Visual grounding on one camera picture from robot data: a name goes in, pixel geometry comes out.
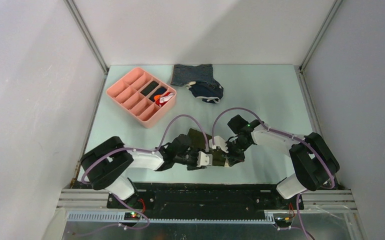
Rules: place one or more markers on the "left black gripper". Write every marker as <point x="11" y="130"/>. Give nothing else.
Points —
<point x="194" y="166"/>

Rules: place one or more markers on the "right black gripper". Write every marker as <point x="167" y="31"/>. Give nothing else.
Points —
<point x="233" y="158"/>

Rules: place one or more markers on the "olive green underwear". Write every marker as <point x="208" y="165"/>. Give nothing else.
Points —
<point x="210" y="151"/>

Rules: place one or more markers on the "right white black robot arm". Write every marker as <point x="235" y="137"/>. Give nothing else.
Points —
<point x="313" y="161"/>

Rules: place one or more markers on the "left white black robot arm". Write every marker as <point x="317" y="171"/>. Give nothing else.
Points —
<point x="105" y="164"/>

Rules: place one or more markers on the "navy blue underwear white trim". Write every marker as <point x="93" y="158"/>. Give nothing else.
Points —
<point x="208" y="93"/>

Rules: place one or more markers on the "grey striped folded underwear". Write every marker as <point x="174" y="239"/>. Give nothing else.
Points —
<point x="185" y="74"/>

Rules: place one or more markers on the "red white rolled garment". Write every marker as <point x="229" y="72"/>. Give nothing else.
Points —
<point x="162" y="99"/>

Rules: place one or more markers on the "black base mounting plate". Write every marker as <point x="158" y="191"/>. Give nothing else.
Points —
<point x="211" y="201"/>

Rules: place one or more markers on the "navy rolled garment in tray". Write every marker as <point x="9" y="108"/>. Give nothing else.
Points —
<point x="157" y="94"/>

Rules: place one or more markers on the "black rolled garment in tray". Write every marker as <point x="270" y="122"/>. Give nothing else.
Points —
<point x="149" y="88"/>

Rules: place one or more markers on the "pink divided organizer tray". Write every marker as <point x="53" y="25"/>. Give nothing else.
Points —
<point x="126" y="93"/>

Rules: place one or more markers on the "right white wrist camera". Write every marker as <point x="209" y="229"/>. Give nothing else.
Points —
<point x="217" y="143"/>

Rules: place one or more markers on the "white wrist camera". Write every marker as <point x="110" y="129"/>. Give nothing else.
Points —
<point x="217" y="143"/>
<point x="204" y="159"/>

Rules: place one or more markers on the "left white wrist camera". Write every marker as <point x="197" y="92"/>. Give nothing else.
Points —
<point x="204" y="159"/>

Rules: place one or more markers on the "grey slotted cable duct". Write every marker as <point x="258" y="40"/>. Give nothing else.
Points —
<point x="120" y="217"/>

